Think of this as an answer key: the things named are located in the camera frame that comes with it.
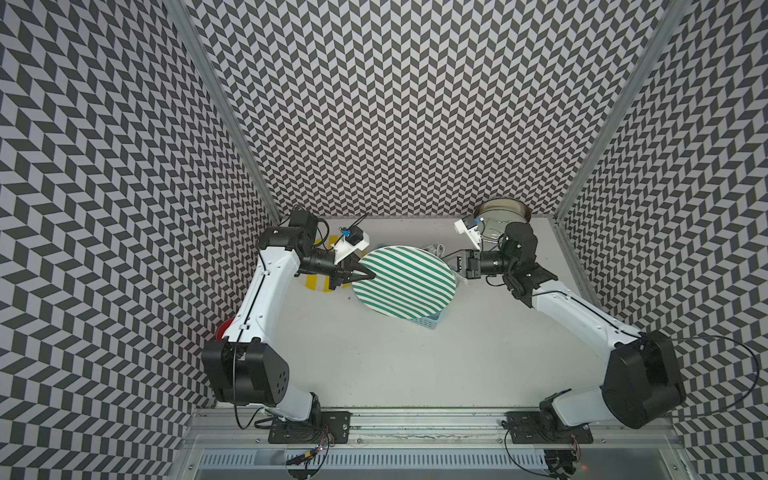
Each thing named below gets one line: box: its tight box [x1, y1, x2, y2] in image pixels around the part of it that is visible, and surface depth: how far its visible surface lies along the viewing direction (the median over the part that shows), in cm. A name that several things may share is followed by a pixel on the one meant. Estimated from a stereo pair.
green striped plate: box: [353, 246, 457, 321], surface depth 73 cm
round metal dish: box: [474, 198, 531, 237], surface depth 101 cm
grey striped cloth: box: [423, 243, 469, 287], surface depth 68 cm
